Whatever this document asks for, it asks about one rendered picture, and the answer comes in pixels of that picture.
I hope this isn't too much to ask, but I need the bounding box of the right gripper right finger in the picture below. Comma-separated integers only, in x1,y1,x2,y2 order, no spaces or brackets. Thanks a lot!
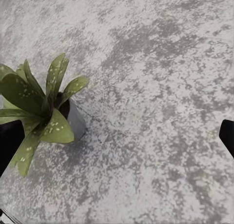
219,120,234,158

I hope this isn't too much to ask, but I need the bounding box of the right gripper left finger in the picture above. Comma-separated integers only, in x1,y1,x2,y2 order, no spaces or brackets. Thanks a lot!
0,119,25,177

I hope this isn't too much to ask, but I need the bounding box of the insectifuge atomizer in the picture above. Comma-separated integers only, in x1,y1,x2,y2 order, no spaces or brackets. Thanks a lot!
0,211,15,224

